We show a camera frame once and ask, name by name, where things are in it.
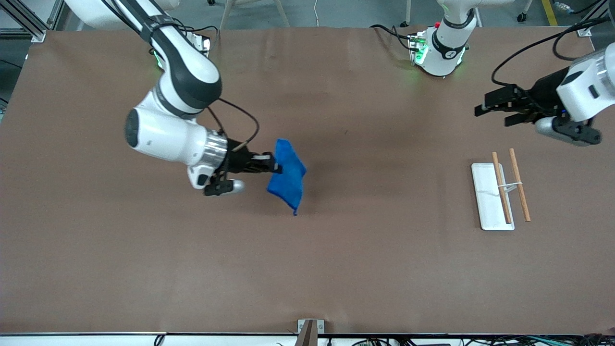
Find blue microfibre towel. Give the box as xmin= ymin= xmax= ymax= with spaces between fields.
xmin=267 ymin=138 xmax=307 ymax=216

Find white towel rack wooden bars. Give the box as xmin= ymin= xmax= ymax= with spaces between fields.
xmin=471 ymin=148 xmax=532 ymax=231

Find brown paper table cover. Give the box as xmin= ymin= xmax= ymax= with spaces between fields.
xmin=0 ymin=26 xmax=615 ymax=335

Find wooden stool legs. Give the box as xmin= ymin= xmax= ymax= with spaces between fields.
xmin=219 ymin=0 xmax=291 ymax=30

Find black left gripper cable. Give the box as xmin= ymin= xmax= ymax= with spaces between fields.
xmin=491 ymin=17 xmax=615 ymax=88

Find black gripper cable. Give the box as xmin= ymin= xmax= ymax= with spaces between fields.
xmin=491 ymin=17 xmax=615 ymax=88
xmin=207 ymin=98 xmax=260 ymax=150

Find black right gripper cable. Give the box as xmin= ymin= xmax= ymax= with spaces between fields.
xmin=207 ymin=98 xmax=260 ymax=150

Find aluminium frame post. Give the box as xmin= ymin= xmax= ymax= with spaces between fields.
xmin=575 ymin=0 xmax=615 ymax=37
xmin=0 ymin=0 xmax=73 ymax=44

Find black left arm base cable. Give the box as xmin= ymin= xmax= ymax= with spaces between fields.
xmin=369 ymin=24 xmax=421 ymax=51

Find black arm base cable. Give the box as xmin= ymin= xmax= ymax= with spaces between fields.
xmin=369 ymin=24 xmax=421 ymax=51
xmin=171 ymin=17 xmax=220 ymax=45

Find black right arm base cable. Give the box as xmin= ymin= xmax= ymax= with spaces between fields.
xmin=171 ymin=17 xmax=220 ymax=45

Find camera mount post with bracket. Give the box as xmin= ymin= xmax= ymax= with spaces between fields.
xmin=295 ymin=319 xmax=325 ymax=346

